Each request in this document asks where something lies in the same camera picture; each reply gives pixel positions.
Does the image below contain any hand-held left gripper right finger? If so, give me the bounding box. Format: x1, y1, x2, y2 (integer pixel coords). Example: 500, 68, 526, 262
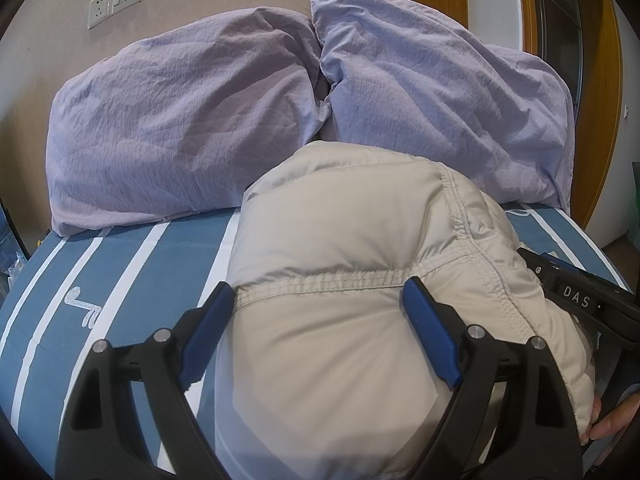
402, 276, 584, 480

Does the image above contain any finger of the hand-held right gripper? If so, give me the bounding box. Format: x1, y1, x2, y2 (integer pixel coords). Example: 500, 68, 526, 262
517, 247, 640, 345

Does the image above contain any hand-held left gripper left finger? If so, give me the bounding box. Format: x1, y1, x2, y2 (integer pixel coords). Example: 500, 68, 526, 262
55, 282, 236, 480

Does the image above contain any beige puffer jacket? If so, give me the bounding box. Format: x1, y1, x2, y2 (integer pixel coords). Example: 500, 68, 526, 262
210, 141, 598, 480

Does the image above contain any person's right hand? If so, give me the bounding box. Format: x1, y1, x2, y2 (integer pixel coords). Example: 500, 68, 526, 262
580, 395, 633, 447

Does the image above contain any blue white striped bed sheet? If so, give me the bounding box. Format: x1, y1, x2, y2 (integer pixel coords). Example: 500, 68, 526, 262
0, 200, 633, 480

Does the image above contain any large purple pillow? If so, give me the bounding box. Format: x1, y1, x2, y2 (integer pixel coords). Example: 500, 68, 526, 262
46, 6, 331, 237

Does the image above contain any small purple pillow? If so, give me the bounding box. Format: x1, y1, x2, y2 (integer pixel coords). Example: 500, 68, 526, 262
310, 0, 575, 211

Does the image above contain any white wall socket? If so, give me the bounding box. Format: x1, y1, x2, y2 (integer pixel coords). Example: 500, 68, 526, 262
87, 0, 117, 30

